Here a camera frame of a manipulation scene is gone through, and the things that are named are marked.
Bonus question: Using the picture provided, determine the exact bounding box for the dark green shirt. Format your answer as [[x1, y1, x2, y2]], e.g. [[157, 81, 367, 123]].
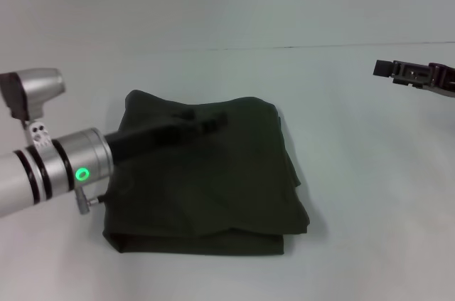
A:
[[102, 89, 311, 256]]

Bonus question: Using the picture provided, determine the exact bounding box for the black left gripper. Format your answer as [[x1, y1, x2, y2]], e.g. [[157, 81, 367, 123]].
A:
[[105, 108, 229, 167]]

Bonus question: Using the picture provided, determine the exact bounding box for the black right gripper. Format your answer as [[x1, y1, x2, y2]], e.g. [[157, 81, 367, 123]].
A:
[[373, 59, 455, 98]]

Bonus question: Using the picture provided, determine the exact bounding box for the left arm gripper cable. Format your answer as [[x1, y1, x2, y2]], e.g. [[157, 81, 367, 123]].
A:
[[75, 186, 107, 216]]

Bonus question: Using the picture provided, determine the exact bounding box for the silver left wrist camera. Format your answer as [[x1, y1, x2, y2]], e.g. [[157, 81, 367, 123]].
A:
[[0, 68, 68, 148]]

